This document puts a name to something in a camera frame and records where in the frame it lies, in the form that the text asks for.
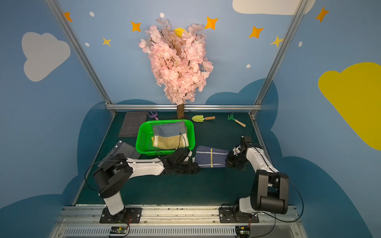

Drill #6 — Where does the navy striped pillowcase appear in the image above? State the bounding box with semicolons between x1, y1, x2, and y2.
195;146;229;168

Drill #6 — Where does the green plastic basket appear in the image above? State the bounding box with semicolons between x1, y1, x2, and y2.
136;120;195;156

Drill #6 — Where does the light grey checked pillowcase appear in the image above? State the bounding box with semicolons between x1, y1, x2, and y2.
97;140;141;167

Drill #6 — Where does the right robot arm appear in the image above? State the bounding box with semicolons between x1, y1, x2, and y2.
226;145;289;214

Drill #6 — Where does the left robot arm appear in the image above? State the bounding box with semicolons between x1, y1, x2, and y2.
93;148;200;217

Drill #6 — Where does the dark grey checked pillowcase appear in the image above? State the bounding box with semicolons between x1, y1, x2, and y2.
119;111;147;138

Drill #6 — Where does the green toy rake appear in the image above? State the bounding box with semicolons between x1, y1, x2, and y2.
227;113;246;128

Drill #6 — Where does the purple toy garden fork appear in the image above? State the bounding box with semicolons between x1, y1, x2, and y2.
147;110;159;121

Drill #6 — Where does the right circuit board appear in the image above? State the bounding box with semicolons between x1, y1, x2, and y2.
235;226;251;238

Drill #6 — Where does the circuit board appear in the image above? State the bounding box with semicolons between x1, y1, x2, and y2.
235;226;251;238
109;226;129;237

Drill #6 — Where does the left circuit board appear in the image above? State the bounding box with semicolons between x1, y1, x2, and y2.
109;226;129;237

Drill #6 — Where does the pink blossom artificial tree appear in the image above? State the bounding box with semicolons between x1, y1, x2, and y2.
139;17;213;119

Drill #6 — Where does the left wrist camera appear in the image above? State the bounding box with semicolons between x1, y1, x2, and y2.
183;151;193;163

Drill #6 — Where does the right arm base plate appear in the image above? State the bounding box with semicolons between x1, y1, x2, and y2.
218;206;260;224

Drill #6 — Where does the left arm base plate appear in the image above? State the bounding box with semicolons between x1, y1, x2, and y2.
99;207;142;224

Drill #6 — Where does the aluminium frame rail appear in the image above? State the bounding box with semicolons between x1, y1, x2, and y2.
105;104;262;112

